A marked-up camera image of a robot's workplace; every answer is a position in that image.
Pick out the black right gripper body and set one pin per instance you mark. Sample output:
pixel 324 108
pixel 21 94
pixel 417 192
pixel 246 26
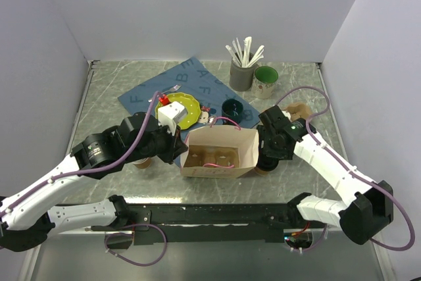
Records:
pixel 270 147

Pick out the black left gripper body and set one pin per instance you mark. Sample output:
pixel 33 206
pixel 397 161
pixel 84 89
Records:
pixel 162 145

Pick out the kraft paper cakes bag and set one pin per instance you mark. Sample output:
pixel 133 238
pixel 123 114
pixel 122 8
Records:
pixel 245 139

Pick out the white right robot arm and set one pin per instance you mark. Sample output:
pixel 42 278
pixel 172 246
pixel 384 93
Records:
pixel 364 207

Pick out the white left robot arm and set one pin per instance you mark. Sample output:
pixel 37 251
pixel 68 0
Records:
pixel 31 216

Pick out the stack of paper cups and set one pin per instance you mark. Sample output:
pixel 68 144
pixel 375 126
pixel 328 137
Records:
pixel 142 163

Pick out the yellow dotted plate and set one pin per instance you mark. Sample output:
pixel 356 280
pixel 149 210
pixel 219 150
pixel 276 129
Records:
pixel 192 106

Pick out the dark green mug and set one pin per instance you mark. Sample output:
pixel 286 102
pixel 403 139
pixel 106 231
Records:
pixel 232 110

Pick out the silver fork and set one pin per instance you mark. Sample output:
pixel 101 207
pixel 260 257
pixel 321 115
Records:
pixel 163 94

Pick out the green inside ceramic mug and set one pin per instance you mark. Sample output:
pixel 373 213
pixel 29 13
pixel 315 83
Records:
pixel 264 82

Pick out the grey straw holder cup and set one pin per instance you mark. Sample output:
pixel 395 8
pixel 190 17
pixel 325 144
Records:
pixel 241 78

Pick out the blue letter print cloth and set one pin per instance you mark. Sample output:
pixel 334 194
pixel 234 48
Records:
pixel 194 79

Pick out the white wrapped straws bundle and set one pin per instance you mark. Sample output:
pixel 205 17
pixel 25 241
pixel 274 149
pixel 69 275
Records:
pixel 241 55

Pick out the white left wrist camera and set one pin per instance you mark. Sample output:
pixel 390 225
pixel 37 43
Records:
pixel 170 113

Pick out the silver cartoon handle spoon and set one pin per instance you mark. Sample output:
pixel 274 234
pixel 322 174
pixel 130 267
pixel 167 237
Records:
pixel 209 121

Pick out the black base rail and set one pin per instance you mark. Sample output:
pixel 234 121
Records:
pixel 212 222

